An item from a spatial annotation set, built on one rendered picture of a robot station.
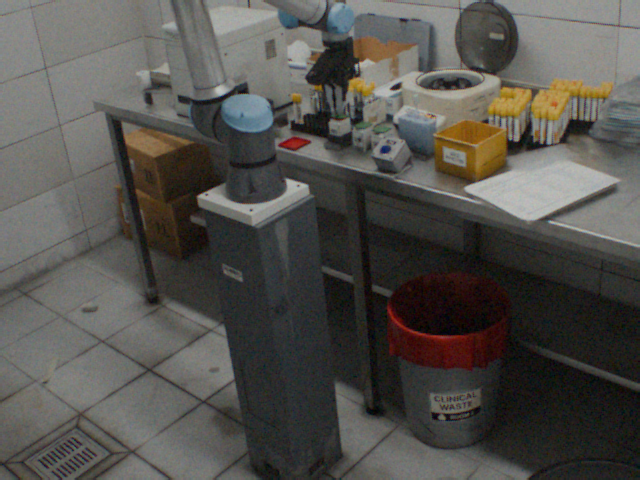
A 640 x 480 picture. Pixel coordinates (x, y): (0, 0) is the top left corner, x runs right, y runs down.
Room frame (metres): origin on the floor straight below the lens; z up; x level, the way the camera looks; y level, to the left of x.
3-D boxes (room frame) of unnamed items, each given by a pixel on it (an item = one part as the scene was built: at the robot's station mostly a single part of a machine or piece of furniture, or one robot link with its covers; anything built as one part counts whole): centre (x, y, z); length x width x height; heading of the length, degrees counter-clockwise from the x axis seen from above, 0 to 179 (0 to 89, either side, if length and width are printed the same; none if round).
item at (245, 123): (1.83, 0.15, 1.07); 0.13 x 0.12 x 0.14; 34
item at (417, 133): (2.02, -0.28, 0.92); 0.10 x 0.07 x 0.10; 40
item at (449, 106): (2.24, -0.41, 0.94); 0.30 x 0.24 x 0.12; 126
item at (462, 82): (2.25, -0.42, 0.97); 0.15 x 0.15 x 0.07
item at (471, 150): (1.88, -0.40, 0.93); 0.13 x 0.13 x 0.10; 41
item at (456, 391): (1.94, -0.34, 0.22); 0.38 x 0.37 x 0.44; 45
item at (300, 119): (2.27, -0.03, 0.93); 0.17 x 0.09 x 0.11; 46
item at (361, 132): (2.09, -0.14, 0.91); 0.05 x 0.04 x 0.07; 135
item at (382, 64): (2.54, -0.19, 0.95); 0.29 x 0.25 x 0.15; 135
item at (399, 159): (1.94, -0.21, 0.92); 0.13 x 0.07 x 0.08; 135
